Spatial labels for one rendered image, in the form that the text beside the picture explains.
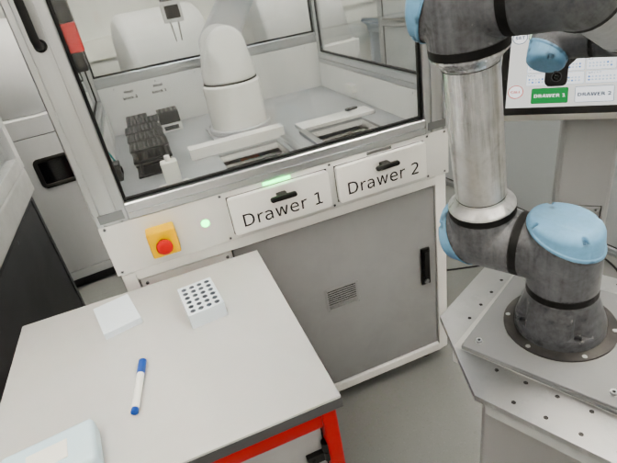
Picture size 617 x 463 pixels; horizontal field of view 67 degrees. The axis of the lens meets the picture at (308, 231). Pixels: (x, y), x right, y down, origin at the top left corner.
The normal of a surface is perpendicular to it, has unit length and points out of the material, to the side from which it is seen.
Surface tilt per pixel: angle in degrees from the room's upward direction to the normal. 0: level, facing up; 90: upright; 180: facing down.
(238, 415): 0
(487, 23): 124
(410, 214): 90
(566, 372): 3
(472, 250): 99
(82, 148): 90
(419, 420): 0
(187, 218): 90
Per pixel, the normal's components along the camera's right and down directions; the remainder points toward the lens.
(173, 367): -0.15, -0.86
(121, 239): 0.35, 0.41
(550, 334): -0.63, 0.24
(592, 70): -0.40, -0.17
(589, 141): -0.40, 0.51
